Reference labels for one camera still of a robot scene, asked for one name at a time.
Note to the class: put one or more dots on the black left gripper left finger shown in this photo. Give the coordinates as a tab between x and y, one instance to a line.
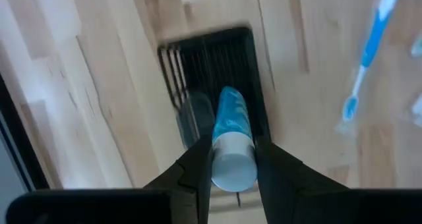
184	191

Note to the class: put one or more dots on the blue tube with white cap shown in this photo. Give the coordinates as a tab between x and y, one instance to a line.
232	151

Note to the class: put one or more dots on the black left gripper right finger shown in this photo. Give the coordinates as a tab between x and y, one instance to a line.
287	191

